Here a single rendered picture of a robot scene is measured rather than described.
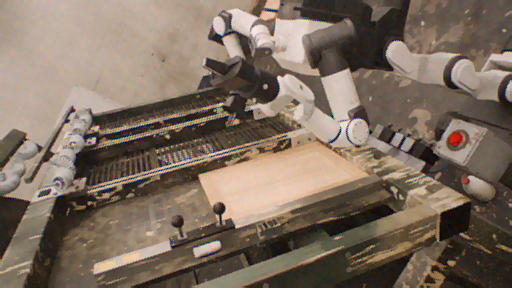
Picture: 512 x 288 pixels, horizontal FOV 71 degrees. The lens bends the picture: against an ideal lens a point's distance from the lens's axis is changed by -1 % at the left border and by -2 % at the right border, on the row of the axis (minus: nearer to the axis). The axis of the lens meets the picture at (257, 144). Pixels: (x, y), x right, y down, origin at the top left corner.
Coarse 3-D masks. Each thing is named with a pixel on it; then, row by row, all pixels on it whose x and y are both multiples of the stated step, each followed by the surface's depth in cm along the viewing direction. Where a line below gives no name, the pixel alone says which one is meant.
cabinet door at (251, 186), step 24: (312, 144) 165; (240, 168) 154; (264, 168) 151; (288, 168) 148; (312, 168) 144; (336, 168) 141; (216, 192) 138; (240, 192) 136; (264, 192) 133; (288, 192) 130; (312, 192) 127; (216, 216) 123; (240, 216) 120
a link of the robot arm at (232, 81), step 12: (228, 60) 90; (240, 60) 86; (228, 72) 88; (240, 72) 86; (252, 72) 90; (264, 72) 94; (216, 84) 91; (228, 84) 91; (240, 84) 91; (252, 84) 92; (264, 84) 93; (252, 96) 94; (264, 96) 95
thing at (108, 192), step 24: (264, 144) 160; (288, 144) 164; (72, 168) 139; (168, 168) 153; (192, 168) 153; (216, 168) 156; (72, 192) 139; (96, 192) 143; (120, 192) 146; (144, 192) 149
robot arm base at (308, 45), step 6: (348, 18) 106; (348, 24) 105; (354, 30) 104; (306, 36) 107; (354, 36) 104; (306, 42) 106; (312, 42) 106; (354, 42) 105; (306, 48) 109; (312, 48) 106; (354, 48) 107; (306, 54) 114; (312, 54) 106; (348, 54) 112; (312, 60) 108; (312, 66) 112
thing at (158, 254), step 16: (368, 176) 127; (320, 192) 122; (336, 192) 121; (352, 192) 121; (368, 192) 124; (272, 208) 118; (288, 208) 116; (304, 208) 117; (320, 208) 119; (240, 224) 112; (208, 240) 109; (224, 240) 111; (144, 256) 105; (160, 256) 106; (176, 256) 107; (96, 272) 101; (112, 272) 102; (128, 272) 104
